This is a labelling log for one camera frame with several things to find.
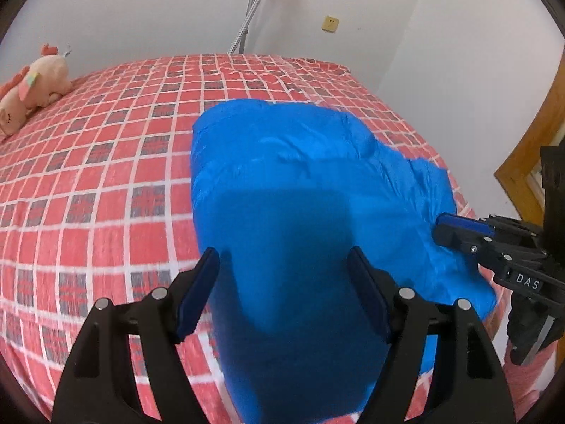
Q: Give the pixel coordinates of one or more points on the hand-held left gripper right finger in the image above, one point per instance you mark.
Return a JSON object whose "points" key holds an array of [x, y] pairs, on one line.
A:
{"points": [[371, 292]]}

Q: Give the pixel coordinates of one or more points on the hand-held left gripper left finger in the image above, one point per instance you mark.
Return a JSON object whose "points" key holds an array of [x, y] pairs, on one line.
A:
{"points": [[196, 296]]}

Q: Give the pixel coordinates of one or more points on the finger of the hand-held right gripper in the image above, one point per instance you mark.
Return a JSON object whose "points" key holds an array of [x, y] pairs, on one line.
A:
{"points": [[454, 238], [463, 223]]}

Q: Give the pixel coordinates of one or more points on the blue garment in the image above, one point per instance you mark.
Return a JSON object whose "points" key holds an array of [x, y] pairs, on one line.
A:
{"points": [[300, 194]]}

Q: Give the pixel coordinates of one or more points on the person's right forearm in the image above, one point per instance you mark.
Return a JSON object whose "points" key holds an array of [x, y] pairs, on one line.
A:
{"points": [[527, 382]]}

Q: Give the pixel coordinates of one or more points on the red plaid bed sheet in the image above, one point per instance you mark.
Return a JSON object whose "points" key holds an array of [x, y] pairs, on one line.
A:
{"points": [[110, 176]]}

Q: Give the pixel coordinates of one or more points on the pink plush toy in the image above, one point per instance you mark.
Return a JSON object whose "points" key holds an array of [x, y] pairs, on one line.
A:
{"points": [[35, 84]]}

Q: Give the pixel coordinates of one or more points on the wooden door frame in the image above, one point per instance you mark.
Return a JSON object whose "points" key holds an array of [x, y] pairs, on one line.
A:
{"points": [[529, 141]]}

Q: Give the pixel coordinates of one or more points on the yellowed wall socket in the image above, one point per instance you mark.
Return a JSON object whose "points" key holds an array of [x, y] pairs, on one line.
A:
{"points": [[330, 24]]}

